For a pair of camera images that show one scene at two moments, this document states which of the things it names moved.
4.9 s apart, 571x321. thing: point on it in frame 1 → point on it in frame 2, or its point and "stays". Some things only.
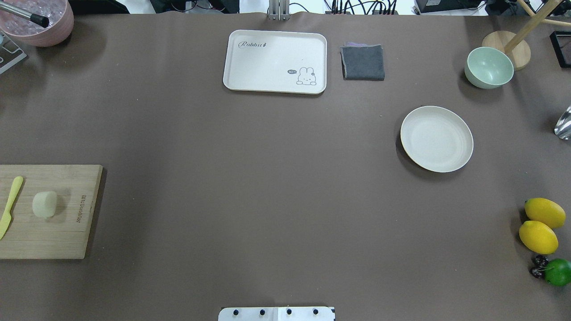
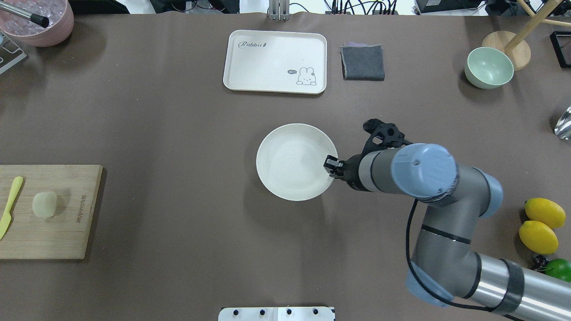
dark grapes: [539, 263] stays
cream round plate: [436, 139] → [290, 162]
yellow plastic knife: [6, 220] stays
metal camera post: [279, 10] stays
